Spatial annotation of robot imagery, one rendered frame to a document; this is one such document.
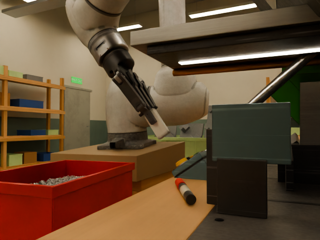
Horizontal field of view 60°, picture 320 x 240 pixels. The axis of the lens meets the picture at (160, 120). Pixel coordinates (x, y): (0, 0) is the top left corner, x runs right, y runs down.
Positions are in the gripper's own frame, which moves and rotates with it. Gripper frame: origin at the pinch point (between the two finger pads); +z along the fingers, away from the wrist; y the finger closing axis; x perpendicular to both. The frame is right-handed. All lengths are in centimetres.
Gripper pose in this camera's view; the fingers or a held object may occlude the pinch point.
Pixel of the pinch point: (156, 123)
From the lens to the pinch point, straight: 65.2
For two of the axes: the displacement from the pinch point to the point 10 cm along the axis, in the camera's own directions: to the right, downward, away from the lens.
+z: 5.2, 8.1, -2.5
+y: -4.0, -0.3, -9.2
